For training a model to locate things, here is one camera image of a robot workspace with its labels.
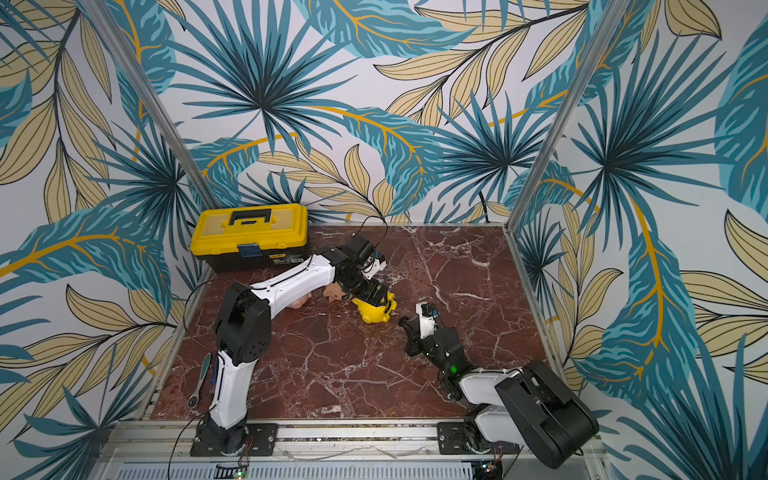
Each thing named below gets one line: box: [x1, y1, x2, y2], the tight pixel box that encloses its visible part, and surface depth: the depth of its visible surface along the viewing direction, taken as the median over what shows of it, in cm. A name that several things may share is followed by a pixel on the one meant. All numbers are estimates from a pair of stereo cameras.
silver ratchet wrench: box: [186, 352, 212, 409], surface depth 83 cm
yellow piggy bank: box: [352, 292, 397, 324], surface depth 90 cm
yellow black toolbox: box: [190, 203, 312, 273], surface depth 97 cm
